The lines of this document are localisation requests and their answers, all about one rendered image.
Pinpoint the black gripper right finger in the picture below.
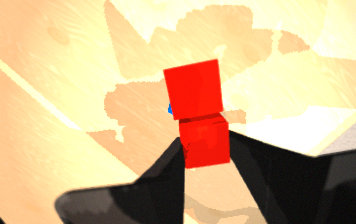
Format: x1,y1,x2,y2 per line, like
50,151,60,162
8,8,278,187
229,130,356,224

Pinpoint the red cube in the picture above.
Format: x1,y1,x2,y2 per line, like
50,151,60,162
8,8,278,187
163,58,224,120
179,112,230,169

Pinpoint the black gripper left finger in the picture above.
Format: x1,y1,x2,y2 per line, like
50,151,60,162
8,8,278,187
53,136,185,224

